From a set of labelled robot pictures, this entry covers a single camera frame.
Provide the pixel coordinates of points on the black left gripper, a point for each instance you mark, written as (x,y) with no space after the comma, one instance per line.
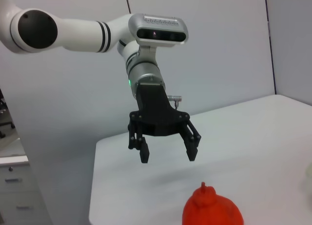
(156,108)

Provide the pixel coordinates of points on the orange fruit with stem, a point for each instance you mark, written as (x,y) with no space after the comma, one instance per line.
(212,208)

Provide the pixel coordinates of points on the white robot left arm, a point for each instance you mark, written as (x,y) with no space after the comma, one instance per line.
(80,34)

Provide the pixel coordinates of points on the translucent green wavy fruit plate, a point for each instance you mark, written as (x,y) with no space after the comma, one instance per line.
(309,176)

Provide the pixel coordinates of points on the white office desk top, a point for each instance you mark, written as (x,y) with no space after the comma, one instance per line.
(12,154)

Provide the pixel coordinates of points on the grey drawer cabinet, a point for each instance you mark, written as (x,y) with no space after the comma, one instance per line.
(19,198)

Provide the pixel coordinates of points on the black office chair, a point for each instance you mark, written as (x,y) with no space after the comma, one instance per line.
(3,105)

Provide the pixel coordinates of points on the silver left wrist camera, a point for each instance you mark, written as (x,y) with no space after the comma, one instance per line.
(158,27)

